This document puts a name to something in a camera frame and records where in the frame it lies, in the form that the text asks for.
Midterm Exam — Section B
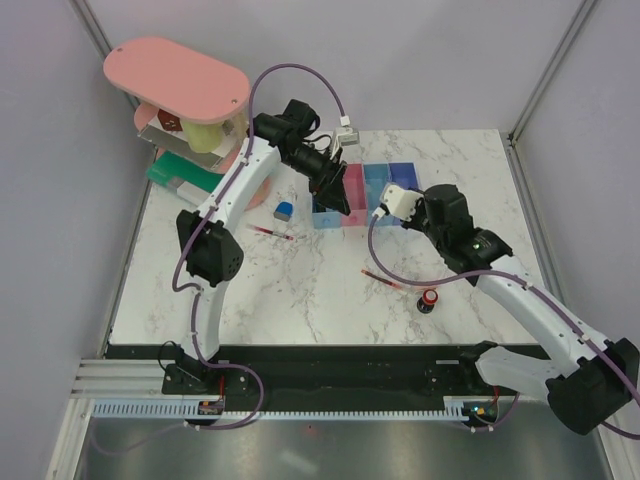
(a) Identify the pink tiered shelf stand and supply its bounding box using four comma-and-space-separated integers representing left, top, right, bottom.
102, 35, 274, 209

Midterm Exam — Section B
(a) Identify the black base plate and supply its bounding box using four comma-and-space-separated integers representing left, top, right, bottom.
159, 344, 521, 416

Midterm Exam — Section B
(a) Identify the purple drawer bin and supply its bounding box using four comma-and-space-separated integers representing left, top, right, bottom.
389, 162, 420, 191

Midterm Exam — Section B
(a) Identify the white eraser box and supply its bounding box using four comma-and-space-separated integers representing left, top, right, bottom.
176, 182, 211, 206

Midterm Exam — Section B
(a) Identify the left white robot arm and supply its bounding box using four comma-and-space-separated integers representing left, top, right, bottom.
172, 100, 351, 393

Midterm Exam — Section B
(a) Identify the dark red card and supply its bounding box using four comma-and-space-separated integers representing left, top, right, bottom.
157, 109, 182, 132

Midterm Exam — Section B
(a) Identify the cream yellow cylinder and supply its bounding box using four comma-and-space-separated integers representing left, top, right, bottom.
182, 120, 223, 154

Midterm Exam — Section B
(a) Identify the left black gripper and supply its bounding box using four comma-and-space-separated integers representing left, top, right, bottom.
284, 144, 351, 217

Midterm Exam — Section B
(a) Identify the white silver box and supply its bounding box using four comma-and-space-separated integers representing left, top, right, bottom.
137, 121, 246, 172

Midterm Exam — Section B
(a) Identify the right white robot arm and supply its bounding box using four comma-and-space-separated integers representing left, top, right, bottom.
384, 184, 639, 435

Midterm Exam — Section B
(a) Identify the red pen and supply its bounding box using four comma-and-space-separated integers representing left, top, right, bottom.
249, 225, 295, 241
360, 269, 419, 291

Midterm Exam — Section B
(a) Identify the purple cable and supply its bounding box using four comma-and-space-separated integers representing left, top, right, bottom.
89, 62, 351, 456
367, 209, 640, 441

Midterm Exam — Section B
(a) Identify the red pen left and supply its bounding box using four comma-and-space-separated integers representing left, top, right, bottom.
249, 225, 295, 241

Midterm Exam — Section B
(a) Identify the light blue cable duct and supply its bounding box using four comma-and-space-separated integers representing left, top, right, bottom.
91, 398, 495, 422

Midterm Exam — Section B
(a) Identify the red black round stamp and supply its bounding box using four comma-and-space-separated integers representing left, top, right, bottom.
416, 289, 439, 314

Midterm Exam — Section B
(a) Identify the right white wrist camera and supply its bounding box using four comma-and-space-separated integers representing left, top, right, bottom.
374, 183, 423, 221

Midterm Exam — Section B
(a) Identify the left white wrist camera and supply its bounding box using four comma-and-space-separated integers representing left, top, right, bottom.
329, 126, 360, 159

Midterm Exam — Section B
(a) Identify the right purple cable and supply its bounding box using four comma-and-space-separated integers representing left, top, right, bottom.
367, 209, 640, 441

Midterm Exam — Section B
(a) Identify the red pen right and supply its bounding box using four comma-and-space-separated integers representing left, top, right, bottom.
360, 269, 419, 291

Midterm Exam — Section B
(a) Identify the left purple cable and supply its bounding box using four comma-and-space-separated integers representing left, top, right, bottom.
89, 62, 351, 456

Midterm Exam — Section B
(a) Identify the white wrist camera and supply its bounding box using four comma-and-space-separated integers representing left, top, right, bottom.
374, 183, 423, 221
329, 126, 360, 159

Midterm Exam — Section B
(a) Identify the light blue drawer bin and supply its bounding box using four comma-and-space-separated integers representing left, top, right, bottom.
311, 197, 342, 230

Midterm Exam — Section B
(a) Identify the blue pencil sharpener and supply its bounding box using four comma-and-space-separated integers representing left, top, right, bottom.
273, 201, 294, 222

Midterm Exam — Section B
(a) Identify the pink drawer bin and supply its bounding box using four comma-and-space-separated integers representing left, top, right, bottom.
341, 164, 368, 227

